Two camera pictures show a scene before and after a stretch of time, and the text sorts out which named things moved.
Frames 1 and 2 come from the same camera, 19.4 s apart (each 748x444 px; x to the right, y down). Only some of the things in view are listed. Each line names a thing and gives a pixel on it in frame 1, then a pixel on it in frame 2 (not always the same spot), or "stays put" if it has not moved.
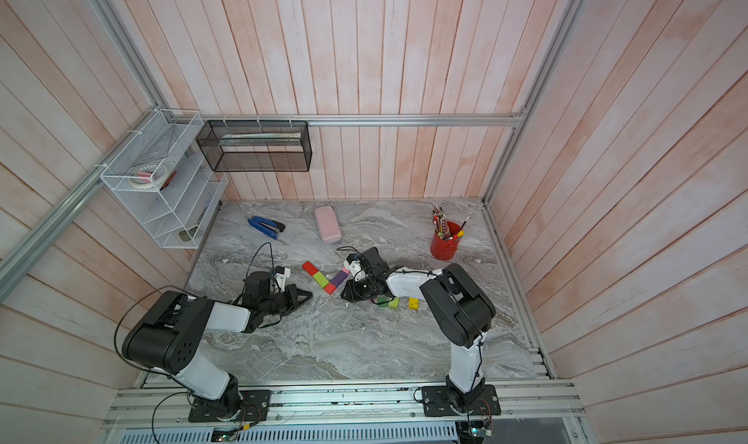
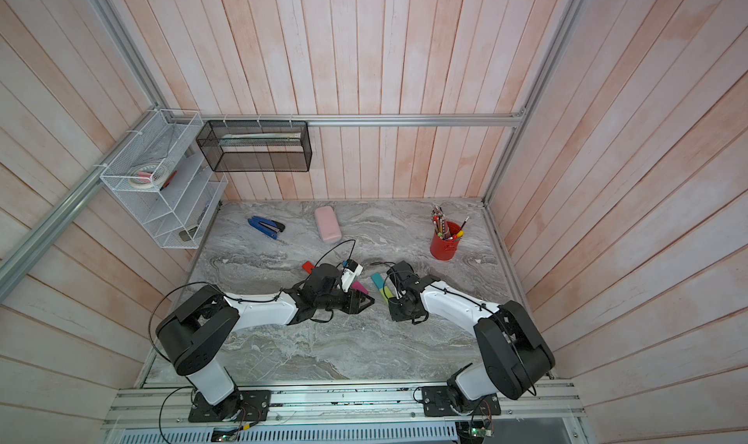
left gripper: x=292 y=293 → x=356 y=310
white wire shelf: x=165 y=183 stays put
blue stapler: x=266 y=227 stays put
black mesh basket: x=251 y=146 stays put
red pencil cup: x=444 y=244 stays put
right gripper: x=351 y=292 → x=394 y=312
